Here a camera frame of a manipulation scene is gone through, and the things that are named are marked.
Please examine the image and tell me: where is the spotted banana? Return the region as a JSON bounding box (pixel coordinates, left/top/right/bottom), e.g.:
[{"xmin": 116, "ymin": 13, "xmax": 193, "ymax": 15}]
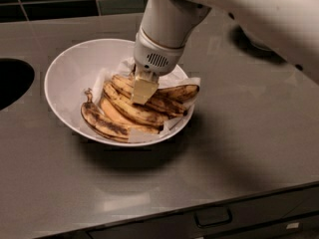
[
  {"xmin": 81, "ymin": 89, "xmax": 130, "ymax": 142},
  {"xmin": 103, "ymin": 82, "xmax": 168, "ymax": 127},
  {"xmin": 111, "ymin": 75, "xmax": 187, "ymax": 117}
]

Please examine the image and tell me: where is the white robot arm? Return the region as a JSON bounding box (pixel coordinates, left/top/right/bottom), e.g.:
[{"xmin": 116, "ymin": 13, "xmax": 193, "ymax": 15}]
[{"xmin": 132, "ymin": 0, "xmax": 319, "ymax": 105}]

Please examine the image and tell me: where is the dark round sink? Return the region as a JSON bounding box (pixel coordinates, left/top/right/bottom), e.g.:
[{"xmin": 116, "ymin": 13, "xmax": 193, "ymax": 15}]
[{"xmin": 0, "ymin": 58, "xmax": 35, "ymax": 111}]

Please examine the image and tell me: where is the black drawer handle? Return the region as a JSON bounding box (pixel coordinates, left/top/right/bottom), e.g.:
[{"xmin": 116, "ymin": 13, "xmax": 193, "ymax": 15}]
[{"xmin": 194, "ymin": 206, "xmax": 232, "ymax": 228}]

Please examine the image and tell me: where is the large white bowl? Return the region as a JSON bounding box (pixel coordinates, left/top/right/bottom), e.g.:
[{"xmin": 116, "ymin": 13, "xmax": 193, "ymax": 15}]
[{"xmin": 44, "ymin": 39, "xmax": 200, "ymax": 147}]

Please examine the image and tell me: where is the pale orange lower banana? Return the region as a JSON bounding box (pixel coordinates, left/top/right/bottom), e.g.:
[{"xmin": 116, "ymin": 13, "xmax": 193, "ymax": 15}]
[{"xmin": 100, "ymin": 98, "xmax": 160, "ymax": 134}]

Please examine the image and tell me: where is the white paper bowl liner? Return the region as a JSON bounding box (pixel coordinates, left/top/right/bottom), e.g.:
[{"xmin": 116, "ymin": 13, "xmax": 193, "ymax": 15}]
[{"xmin": 94, "ymin": 59, "xmax": 197, "ymax": 145}]

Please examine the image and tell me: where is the grey drawer front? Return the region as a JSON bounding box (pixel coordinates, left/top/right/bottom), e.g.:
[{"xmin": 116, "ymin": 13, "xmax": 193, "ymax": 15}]
[{"xmin": 88, "ymin": 185, "xmax": 319, "ymax": 239}]

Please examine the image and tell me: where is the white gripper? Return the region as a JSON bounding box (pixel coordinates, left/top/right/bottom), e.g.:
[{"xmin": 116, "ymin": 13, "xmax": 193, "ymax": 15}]
[{"xmin": 131, "ymin": 28, "xmax": 184, "ymax": 105}]

